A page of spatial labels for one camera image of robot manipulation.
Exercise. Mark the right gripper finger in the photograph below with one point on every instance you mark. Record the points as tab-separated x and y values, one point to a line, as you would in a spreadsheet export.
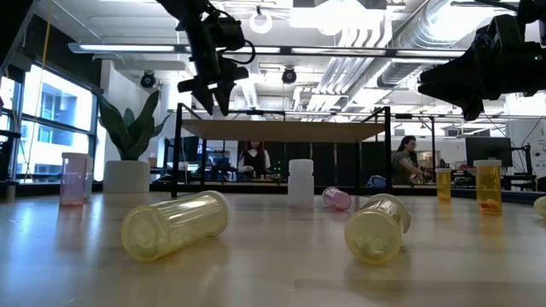
474	106
443	83

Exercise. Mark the black computer monitor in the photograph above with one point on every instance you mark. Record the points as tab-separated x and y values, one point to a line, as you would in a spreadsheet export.
488	151
189	149

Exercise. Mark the green plant in white pot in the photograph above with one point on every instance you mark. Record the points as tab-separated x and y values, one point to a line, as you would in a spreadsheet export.
126	177

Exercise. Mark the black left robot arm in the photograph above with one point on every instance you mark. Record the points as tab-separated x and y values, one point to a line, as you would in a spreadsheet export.
183	10

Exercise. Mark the black partition panel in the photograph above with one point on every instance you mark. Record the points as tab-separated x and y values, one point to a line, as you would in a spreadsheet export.
328	164

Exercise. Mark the silver ventilation duct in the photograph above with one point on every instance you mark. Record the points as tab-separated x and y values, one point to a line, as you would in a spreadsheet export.
409	64

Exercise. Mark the pink pill bottle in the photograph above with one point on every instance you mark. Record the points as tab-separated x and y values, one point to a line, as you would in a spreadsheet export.
338	199
73	183

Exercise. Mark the orange pill bottle white cap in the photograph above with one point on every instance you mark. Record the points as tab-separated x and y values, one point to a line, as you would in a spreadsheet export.
488	187

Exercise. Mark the black aluminium table frame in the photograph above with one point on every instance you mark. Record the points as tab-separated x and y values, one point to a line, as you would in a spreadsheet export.
239	188

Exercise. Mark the golden yellow pill bottle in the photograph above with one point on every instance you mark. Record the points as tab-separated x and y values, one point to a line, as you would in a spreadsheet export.
541	206

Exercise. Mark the wooden shelf with black legs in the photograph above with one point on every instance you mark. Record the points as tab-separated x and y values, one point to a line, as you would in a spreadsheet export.
281	131

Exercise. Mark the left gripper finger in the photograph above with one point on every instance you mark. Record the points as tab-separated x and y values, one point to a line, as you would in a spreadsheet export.
224	96
205	96

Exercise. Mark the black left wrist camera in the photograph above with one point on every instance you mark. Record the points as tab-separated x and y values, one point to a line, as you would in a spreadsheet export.
232	33

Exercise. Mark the person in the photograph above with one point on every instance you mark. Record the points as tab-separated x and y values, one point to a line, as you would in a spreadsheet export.
254	162
405	164

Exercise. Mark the amber pill bottle white cap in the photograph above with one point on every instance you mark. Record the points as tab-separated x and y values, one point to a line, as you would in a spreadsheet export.
443	185

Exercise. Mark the yellow pill bottle white cap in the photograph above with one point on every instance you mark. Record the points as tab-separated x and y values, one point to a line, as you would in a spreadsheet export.
375	232
179	221

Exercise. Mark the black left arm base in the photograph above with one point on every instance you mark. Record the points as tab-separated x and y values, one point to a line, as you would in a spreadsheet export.
8	153

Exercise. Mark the black ceiling spot lamp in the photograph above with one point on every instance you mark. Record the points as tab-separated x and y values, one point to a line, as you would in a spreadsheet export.
148	79
289	75

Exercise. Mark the long ceiling light bar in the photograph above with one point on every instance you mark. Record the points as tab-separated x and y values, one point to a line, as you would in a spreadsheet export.
128	48

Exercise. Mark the large window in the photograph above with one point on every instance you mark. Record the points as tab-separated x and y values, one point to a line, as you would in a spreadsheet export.
59	102

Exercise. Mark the blue round object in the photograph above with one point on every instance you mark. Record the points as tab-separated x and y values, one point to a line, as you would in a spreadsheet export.
376	182

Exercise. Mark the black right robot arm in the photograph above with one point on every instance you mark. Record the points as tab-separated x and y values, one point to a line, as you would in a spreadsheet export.
533	10

